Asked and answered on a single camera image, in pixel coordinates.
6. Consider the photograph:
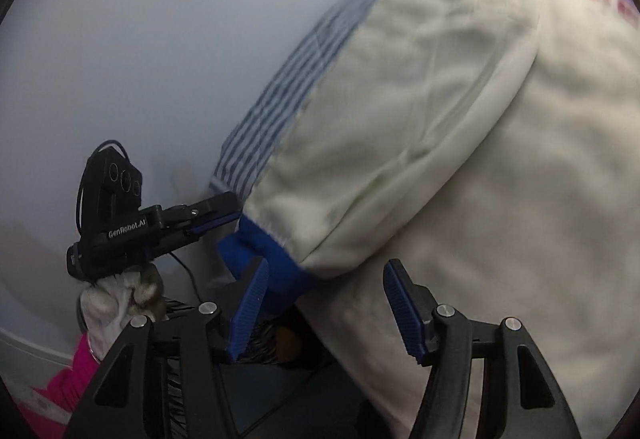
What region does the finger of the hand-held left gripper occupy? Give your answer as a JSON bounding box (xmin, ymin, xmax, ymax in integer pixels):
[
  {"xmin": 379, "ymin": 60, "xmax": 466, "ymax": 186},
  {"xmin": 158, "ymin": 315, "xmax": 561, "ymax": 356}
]
[
  {"xmin": 160, "ymin": 191, "xmax": 244, "ymax": 229},
  {"xmin": 150, "ymin": 212, "xmax": 243, "ymax": 264}
]

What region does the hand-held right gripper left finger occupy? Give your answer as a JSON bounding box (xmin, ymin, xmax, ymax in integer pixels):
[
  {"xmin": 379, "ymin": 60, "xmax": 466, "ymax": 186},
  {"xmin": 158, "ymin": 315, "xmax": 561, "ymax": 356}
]
[{"xmin": 62, "ymin": 256, "xmax": 271, "ymax": 439}]

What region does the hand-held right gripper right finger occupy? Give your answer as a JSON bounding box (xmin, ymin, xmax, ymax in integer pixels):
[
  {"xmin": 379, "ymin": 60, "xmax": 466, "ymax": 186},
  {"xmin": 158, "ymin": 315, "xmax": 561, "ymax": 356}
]
[{"xmin": 382, "ymin": 259, "xmax": 583, "ymax": 439}]

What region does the person's left forearm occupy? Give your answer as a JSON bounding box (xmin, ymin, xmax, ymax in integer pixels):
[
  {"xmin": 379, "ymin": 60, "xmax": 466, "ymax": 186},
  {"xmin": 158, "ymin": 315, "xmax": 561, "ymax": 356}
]
[{"xmin": 30, "ymin": 281, "xmax": 133, "ymax": 425}]

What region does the person's left hand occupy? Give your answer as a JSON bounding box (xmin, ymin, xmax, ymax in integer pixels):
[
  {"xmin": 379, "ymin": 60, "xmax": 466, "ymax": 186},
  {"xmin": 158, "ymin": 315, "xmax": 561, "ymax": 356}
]
[{"xmin": 116, "ymin": 264, "xmax": 167, "ymax": 323}]

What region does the blue white striped blanket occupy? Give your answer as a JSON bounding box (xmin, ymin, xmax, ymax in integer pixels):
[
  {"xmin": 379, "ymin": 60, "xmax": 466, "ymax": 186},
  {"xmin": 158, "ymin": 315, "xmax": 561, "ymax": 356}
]
[{"xmin": 207, "ymin": 0, "xmax": 516, "ymax": 210}]

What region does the black cable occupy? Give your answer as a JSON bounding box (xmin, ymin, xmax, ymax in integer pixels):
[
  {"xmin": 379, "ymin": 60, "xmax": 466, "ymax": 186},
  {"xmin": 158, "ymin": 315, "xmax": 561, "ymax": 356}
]
[{"xmin": 170, "ymin": 250, "xmax": 203, "ymax": 302}]

